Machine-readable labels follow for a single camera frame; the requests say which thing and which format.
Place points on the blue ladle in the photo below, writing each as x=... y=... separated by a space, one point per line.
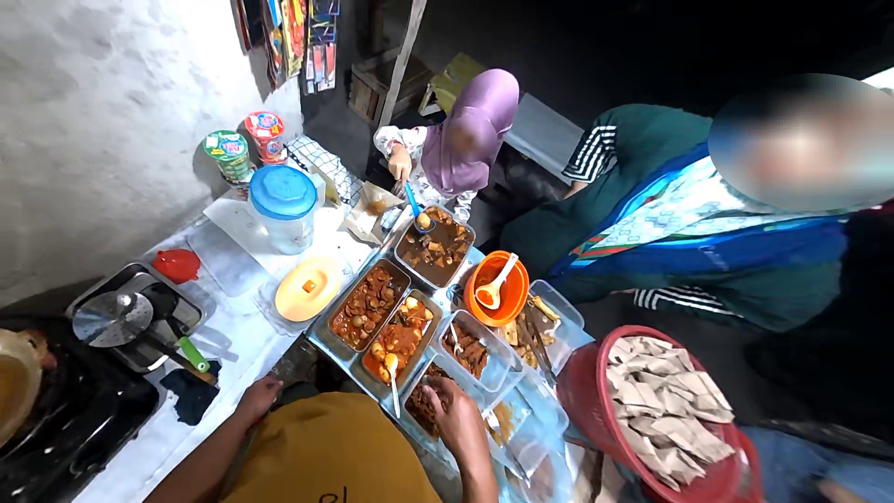
x=412 y=198

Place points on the clear container with yellow lid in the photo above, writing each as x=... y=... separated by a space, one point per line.
x=306 y=302

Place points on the green instant noodle cup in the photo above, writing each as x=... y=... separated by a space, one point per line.
x=232 y=161

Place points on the red stew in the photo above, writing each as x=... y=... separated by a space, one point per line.
x=367 y=302

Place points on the pile of folded brown papers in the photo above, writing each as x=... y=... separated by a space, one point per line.
x=663 y=405

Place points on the boiled egg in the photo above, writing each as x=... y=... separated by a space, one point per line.
x=423 y=221

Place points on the person's left fingers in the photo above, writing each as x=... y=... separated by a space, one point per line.
x=272 y=385

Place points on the person's left hand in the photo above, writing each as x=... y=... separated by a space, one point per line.
x=257 y=399

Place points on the steel tray of red stew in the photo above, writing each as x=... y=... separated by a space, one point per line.
x=336 y=342

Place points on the white plastic ladle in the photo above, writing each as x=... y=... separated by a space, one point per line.
x=492 y=289

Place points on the clear container of red meat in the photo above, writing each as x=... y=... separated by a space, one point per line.
x=502 y=374

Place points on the grey bench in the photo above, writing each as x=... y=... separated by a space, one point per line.
x=539 y=133

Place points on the clear flat plastic lid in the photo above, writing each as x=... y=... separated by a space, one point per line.
x=225 y=260

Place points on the black gas stove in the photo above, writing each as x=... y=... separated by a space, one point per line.
x=84 y=433

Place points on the dark shredded food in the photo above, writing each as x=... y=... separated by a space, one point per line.
x=420 y=409

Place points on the person's left forearm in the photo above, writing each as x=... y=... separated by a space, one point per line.
x=209 y=449

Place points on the person's right fingers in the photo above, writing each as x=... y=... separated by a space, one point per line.
x=438 y=382

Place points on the wooden crate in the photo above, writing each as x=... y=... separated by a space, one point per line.
x=362 y=96

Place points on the steel tray of egg curry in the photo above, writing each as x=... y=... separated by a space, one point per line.
x=425 y=337

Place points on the red plastic item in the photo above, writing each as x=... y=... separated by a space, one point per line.
x=176 y=265

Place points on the light blue patterned tablecloth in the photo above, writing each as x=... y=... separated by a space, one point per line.
x=455 y=297

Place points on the orange plastic bowl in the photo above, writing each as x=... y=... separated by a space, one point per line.
x=519 y=288

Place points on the metal tongs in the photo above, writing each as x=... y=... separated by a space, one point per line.
x=540 y=344

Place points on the white plastic fork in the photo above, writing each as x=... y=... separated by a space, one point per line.
x=493 y=421

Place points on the black white checked cloth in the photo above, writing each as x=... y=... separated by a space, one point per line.
x=332 y=167

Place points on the clear jar with blue lid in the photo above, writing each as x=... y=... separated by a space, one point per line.
x=296 y=231

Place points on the person's right forearm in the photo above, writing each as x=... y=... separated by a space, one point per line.
x=477 y=473

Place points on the brown food wrapping paper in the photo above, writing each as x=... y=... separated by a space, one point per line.
x=367 y=219

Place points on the clear container of yellowish food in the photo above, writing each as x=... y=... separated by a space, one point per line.
x=550 y=413

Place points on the clear container of brown stew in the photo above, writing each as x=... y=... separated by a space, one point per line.
x=404 y=259

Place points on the container of dark shredded food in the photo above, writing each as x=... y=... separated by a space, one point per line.
x=452 y=365

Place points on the perforated metal skimmer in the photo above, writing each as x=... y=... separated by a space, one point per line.
x=106 y=325

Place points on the clear container of fried food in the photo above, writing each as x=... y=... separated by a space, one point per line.
x=569 y=311

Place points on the yellowish crumbly food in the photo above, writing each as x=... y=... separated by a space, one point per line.
x=509 y=419

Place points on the wooden pole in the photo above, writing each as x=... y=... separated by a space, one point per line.
x=404 y=59

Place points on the person's body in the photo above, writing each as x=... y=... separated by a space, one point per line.
x=328 y=454

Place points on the person's right hand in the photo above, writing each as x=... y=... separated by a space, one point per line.
x=455 y=411

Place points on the frying pan with oil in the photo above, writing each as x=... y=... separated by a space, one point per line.
x=14 y=377

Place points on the rectangular metal baking tray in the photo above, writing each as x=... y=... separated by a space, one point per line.
x=191 y=321

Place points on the greenish wooden stool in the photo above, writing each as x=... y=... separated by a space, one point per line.
x=457 y=75

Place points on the brown stew with chunks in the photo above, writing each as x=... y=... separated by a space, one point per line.
x=434 y=253

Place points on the pile of fried food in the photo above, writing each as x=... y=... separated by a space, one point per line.
x=515 y=334

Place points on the person's right thumb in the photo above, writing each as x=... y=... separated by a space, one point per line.
x=434 y=401

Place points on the red plastic bucket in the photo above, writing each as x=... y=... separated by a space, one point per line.
x=582 y=381

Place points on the cream plastic spoon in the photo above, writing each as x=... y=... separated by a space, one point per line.
x=392 y=381

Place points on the hanging sachet strips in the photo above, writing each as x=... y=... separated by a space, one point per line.
x=293 y=42

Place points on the clear plastic container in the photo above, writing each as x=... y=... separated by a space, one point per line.
x=552 y=475

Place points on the white table covering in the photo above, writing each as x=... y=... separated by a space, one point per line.
x=241 y=349

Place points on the red instant noodle cup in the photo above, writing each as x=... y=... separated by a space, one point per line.
x=265 y=140

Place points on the red cooked meat pieces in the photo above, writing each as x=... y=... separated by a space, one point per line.
x=471 y=358

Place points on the eggs in red sauce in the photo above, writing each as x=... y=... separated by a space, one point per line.
x=401 y=339

